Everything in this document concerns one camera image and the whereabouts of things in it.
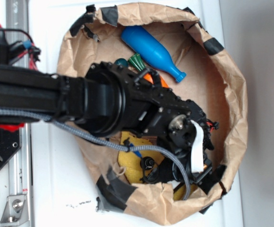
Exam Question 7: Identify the red and black wires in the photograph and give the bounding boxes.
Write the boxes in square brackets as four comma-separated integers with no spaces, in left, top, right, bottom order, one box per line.
[0,10,42,70]

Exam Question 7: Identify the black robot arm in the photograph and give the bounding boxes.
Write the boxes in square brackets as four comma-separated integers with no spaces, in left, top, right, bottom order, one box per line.
[0,62,218,185]

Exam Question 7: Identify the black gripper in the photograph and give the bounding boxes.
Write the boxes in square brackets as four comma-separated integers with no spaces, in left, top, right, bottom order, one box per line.
[140,146,214,187]

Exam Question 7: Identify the dark green toy cucumber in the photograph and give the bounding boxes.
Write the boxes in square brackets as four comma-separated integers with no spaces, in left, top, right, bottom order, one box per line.
[114,58,129,67]

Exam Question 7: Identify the yellow cloth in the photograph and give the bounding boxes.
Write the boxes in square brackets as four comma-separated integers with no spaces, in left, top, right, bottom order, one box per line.
[117,131,199,201]

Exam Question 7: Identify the orange toy carrot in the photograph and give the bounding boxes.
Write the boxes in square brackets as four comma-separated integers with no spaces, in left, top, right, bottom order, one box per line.
[128,53,170,88]

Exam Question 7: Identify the metal corner bracket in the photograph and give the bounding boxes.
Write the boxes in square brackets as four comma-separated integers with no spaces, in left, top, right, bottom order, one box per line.
[0,195,30,227]

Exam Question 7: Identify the brown paper bag basin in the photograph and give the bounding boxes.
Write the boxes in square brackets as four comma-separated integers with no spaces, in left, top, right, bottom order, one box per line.
[57,2,248,226]

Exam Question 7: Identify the aluminium extrusion rail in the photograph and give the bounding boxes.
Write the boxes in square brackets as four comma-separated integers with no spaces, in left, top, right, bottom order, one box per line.
[6,0,34,227]

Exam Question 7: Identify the blue plastic toy bottle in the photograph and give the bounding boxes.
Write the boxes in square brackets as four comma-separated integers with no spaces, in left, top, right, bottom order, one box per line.
[121,26,186,83]

